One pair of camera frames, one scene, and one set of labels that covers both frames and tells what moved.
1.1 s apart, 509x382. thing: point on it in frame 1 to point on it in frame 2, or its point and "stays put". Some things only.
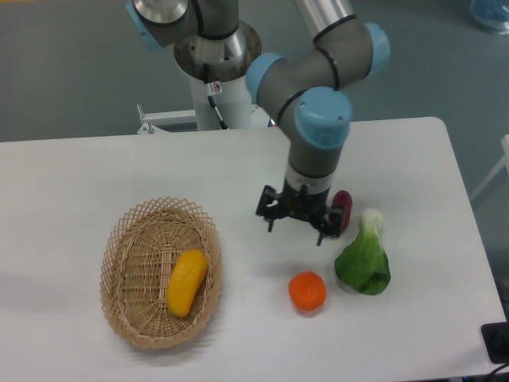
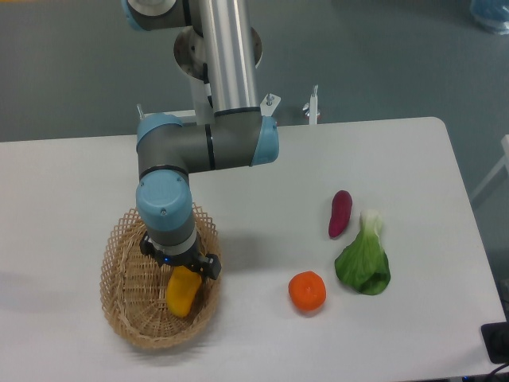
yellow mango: x=188 y=274 stays put
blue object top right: x=492 y=13 stays put
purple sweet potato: x=343 y=199 stays put
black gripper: x=301 y=204 to x=192 y=258
